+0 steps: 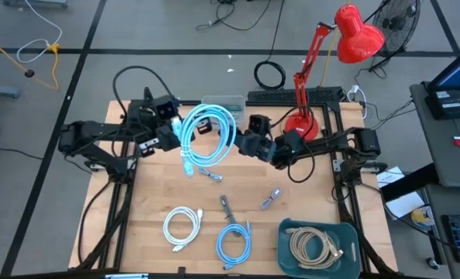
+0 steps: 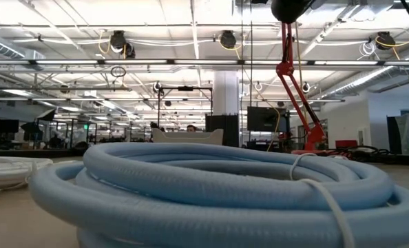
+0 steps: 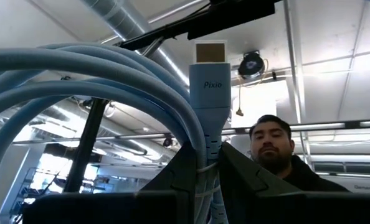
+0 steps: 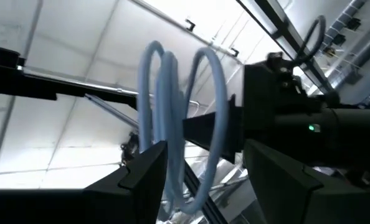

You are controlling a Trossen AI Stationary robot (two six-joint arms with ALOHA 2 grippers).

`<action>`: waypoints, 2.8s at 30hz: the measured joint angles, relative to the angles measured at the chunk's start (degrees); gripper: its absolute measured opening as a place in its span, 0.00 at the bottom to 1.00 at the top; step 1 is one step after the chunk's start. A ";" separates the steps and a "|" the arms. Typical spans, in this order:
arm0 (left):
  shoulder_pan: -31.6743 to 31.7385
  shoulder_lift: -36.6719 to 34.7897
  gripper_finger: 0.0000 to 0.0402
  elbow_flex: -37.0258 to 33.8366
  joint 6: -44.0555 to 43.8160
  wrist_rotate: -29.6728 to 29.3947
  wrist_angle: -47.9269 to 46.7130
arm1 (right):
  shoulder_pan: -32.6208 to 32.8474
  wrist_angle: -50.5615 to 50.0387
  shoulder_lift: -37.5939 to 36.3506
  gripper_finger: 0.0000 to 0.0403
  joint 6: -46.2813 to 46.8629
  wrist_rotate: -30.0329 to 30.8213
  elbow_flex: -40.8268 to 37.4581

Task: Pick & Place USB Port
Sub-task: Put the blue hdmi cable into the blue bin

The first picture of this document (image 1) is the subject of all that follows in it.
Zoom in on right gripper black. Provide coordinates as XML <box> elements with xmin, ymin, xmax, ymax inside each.
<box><xmin>232</xmin><ymin>129</ymin><xmax>277</xmax><ymax>163</ymax></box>

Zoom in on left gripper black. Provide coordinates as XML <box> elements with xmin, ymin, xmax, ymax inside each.
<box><xmin>136</xmin><ymin>120</ymin><xmax>215</xmax><ymax>157</ymax></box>

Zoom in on thick light blue cable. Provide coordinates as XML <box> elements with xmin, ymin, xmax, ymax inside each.
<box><xmin>173</xmin><ymin>103</ymin><xmax>239</xmax><ymax>179</ymax></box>

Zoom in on grey USB cable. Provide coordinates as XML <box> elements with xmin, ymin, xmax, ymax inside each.
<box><xmin>197</xmin><ymin>167</ymin><xmax>224</xmax><ymax>183</ymax></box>
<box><xmin>260</xmin><ymin>186</ymin><xmax>283</xmax><ymax>212</ymax></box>

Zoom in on thin light blue cable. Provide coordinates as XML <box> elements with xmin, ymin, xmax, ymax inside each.
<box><xmin>216</xmin><ymin>219</ymin><xmax>252</xmax><ymax>271</ymax></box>

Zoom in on beige cable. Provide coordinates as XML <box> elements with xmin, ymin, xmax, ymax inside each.
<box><xmin>286</xmin><ymin>226</ymin><xmax>345</xmax><ymax>270</ymax></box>

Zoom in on grey plastic bin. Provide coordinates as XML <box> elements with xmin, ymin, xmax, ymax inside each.
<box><xmin>201</xmin><ymin>95</ymin><xmax>247</xmax><ymax>129</ymax></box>

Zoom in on black perforated power strip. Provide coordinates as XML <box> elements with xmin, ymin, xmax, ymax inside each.
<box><xmin>247</xmin><ymin>86</ymin><xmax>345</xmax><ymax>104</ymax></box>

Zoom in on teal plastic bin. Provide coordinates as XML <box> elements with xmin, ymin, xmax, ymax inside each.
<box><xmin>276</xmin><ymin>217</ymin><xmax>362</xmax><ymax>279</ymax></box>

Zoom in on white paper sheet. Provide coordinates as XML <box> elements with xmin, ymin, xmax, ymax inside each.
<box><xmin>384</xmin><ymin>191</ymin><xmax>427</xmax><ymax>221</ymax></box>
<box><xmin>376</xmin><ymin>166</ymin><xmax>405</xmax><ymax>189</ymax></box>

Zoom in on red desk lamp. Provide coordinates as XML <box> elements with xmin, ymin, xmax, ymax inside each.
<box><xmin>283</xmin><ymin>3</ymin><xmax>386</xmax><ymax>141</ymax></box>

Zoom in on round printed disc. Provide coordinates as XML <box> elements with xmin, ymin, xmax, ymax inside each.
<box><xmin>410</xmin><ymin>206</ymin><xmax>436</xmax><ymax>229</ymax></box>

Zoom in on black floor fan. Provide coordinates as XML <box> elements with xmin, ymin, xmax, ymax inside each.
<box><xmin>363</xmin><ymin>0</ymin><xmax>423</xmax><ymax>73</ymax></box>

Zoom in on grey side desk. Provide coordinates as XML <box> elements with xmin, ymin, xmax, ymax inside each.
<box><xmin>409</xmin><ymin>81</ymin><xmax>460</xmax><ymax>189</ymax></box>

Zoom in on small black computer box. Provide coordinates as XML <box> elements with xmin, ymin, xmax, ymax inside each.
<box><xmin>424</xmin><ymin>89</ymin><xmax>460</xmax><ymax>121</ymax></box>

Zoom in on dark grey desk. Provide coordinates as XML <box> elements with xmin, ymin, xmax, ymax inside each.
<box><xmin>380</xmin><ymin>162</ymin><xmax>460</xmax><ymax>279</ymax></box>

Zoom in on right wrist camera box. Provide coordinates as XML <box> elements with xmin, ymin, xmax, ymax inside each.
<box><xmin>248</xmin><ymin>114</ymin><xmax>273</xmax><ymax>136</ymax></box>

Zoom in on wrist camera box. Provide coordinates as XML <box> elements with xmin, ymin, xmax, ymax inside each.
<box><xmin>248</xmin><ymin>114</ymin><xmax>273</xmax><ymax>136</ymax></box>
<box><xmin>152</xmin><ymin>95</ymin><xmax>179</xmax><ymax>121</ymax></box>

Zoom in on black aluminium table frame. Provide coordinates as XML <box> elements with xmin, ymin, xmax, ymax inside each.
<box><xmin>74</xmin><ymin>87</ymin><xmax>400</xmax><ymax>279</ymax></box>

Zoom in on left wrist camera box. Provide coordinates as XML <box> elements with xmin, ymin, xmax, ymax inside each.
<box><xmin>152</xmin><ymin>95</ymin><xmax>179</xmax><ymax>121</ymax></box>

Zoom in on black coiled floor cable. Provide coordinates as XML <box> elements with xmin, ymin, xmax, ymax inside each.
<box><xmin>252</xmin><ymin>0</ymin><xmax>287</xmax><ymax>91</ymax></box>

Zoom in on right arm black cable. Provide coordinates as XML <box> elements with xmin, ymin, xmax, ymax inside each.
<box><xmin>287</xmin><ymin>133</ymin><xmax>317</xmax><ymax>184</ymax></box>

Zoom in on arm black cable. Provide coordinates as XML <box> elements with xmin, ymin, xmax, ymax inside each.
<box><xmin>112</xmin><ymin>64</ymin><xmax>177</xmax><ymax>117</ymax></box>
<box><xmin>287</xmin><ymin>133</ymin><xmax>317</xmax><ymax>184</ymax></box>

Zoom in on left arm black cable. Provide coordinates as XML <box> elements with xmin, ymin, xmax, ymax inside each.
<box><xmin>112</xmin><ymin>64</ymin><xmax>177</xmax><ymax>117</ymax></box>

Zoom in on black tangled floor cables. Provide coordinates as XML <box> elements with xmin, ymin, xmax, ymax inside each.
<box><xmin>195</xmin><ymin>0</ymin><xmax>272</xmax><ymax>32</ymax></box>

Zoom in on white power plug cable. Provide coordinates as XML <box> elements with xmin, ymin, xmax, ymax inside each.
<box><xmin>345</xmin><ymin>84</ymin><xmax>369</xmax><ymax>120</ymax></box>

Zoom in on silver metal bracket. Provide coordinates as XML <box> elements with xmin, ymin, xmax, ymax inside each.
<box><xmin>105</xmin><ymin>273</ymin><xmax>149</xmax><ymax>279</ymax></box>

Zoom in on yellow floor cable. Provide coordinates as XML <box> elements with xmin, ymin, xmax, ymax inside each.
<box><xmin>0</xmin><ymin>30</ymin><xmax>60</xmax><ymax>91</ymax></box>

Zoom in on white floor cable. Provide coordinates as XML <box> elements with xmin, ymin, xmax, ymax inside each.
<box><xmin>15</xmin><ymin>0</ymin><xmax>64</xmax><ymax>64</ymax></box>

